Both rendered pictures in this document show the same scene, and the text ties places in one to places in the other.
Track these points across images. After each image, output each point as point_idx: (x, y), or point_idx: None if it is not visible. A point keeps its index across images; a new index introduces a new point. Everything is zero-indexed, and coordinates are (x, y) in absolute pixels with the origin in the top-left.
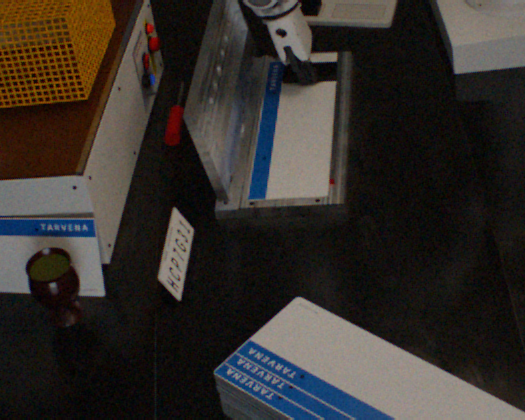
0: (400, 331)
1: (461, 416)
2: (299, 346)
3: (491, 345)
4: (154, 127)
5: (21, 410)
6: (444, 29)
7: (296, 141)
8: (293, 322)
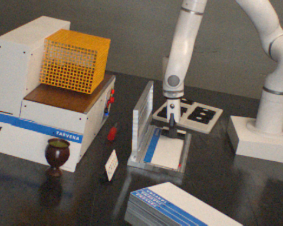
0: None
1: None
2: (168, 195)
3: None
4: (101, 133)
5: (25, 195)
6: (235, 136)
7: (165, 151)
8: (166, 188)
